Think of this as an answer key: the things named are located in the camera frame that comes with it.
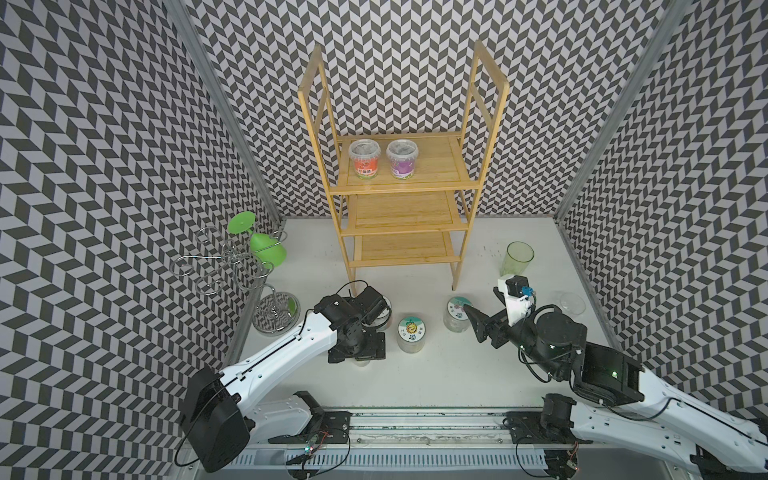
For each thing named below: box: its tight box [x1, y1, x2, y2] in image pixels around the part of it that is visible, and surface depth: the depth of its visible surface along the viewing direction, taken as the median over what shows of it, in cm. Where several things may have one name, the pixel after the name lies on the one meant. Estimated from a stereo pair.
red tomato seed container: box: [348, 138, 381, 180], surface depth 65 cm
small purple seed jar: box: [386, 138, 419, 180], surface depth 65 cm
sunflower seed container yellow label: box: [397, 316, 427, 354], surface depth 82 cm
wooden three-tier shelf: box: [299, 41, 509, 294], surface depth 76 cm
